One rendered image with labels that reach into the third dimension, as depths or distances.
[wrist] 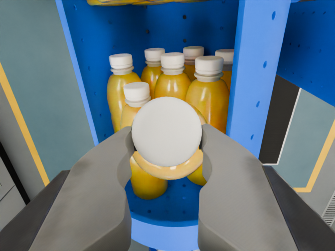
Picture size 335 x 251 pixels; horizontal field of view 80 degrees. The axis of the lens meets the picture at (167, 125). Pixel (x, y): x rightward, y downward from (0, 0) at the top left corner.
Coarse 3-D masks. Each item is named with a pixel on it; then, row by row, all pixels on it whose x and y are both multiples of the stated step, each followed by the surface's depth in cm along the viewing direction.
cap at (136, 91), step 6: (132, 84) 31; (138, 84) 31; (144, 84) 31; (126, 90) 29; (132, 90) 29; (138, 90) 29; (144, 90) 29; (126, 96) 30; (132, 96) 29; (138, 96) 29; (144, 96) 30
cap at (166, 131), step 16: (144, 112) 11; (160, 112) 11; (176, 112) 11; (192, 112) 11; (144, 128) 11; (160, 128) 11; (176, 128) 11; (192, 128) 11; (144, 144) 11; (160, 144) 11; (176, 144) 11; (192, 144) 11; (160, 160) 11; (176, 160) 11
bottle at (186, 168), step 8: (200, 112) 16; (200, 120) 15; (136, 152) 15; (200, 152) 14; (136, 160) 16; (144, 160) 14; (192, 160) 14; (200, 160) 15; (144, 168) 15; (152, 168) 14; (160, 168) 14; (168, 168) 14; (176, 168) 14; (184, 168) 14; (192, 168) 15; (160, 176) 15; (168, 176) 15; (176, 176) 15; (184, 176) 16
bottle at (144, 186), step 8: (128, 104) 31; (136, 104) 30; (144, 104) 31; (128, 112) 30; (136, 112) 30; (128, 120) 30; (120, 128) 33; (136, 168) 34; (136, 176) 35; (144, 176) 34; (152, 176) 35; (136, 184) 36; (144, 184) 36; (152, 184) 36; (160, 184) 36; (136, 192) 37; (144, 192) 36; (152, 192) 36; (160, 192) 37
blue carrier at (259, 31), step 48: (240, 0) 16; (288, 0) 19; (96, 48) 34; (144, 48) 41; (240, 48) 17; (96, 96) 35; (240, 96) 20; (96, 144) 35; (192, 192) 39; (144, 240) 30; (192, 240) 29
